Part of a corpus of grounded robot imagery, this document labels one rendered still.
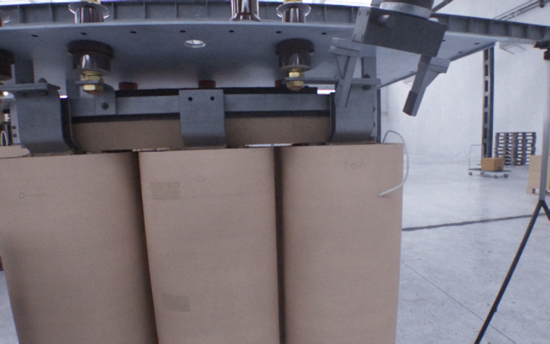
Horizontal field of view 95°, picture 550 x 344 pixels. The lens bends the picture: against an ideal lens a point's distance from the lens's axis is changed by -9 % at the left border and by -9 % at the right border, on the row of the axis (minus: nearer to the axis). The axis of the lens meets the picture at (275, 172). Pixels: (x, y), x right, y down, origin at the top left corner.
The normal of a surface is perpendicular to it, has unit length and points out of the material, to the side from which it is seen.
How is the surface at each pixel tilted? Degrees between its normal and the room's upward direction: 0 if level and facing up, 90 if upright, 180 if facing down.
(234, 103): 90
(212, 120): 90
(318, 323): 90
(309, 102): 90
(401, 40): 113
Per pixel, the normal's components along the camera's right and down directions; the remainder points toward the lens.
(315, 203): -0.40, 0.11
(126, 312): 0.83, 0.04
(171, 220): -0.11, 0.11
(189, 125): 0.14, 0.10
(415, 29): 0.11, 0.49
